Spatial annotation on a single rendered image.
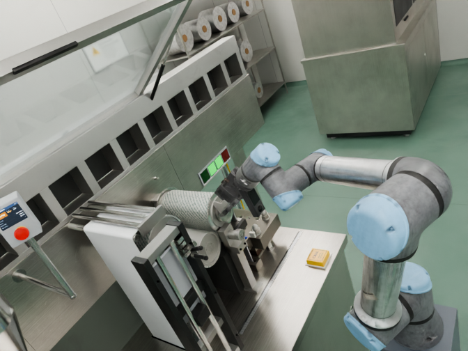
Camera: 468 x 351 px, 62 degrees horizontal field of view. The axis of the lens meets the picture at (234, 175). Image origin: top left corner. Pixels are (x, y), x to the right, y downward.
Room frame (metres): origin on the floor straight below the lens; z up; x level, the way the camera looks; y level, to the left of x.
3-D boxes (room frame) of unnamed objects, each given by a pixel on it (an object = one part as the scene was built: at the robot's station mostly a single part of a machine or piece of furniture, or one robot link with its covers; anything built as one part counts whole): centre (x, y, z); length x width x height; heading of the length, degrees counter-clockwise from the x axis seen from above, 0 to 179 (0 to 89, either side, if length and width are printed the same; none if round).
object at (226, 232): (1.13, 0.08, 1.05); 0.06 x 0.05 x 0.31; 48
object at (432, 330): (0.74, -0.34, 0.95); 0.15 x 0.15 x 0.10
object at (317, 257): (1.14, -0.19, 0.91); 0.07 x 0.07 x 0.02; 48
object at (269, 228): (1.43, 0.09, 1.00); 0.40 x 0.16 x 0.06; 48
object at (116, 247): (1.04, 0.43, 1.17); 0.34 x 0.05 x 0.54; 48
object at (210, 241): (1.18, 0.26, 1.17); 0.26 x 0.12 x 0.12; 48
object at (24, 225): (0.80, 0.49, 1.66); 0.07 x 0.07 x 0.10; 22
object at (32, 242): (0.80, 0.49, 1.51); 0.02 x 0.02 x 0.20
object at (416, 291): (0.73, -0.33, 1.07); 0.13 x 0.12 x 0.14; 112
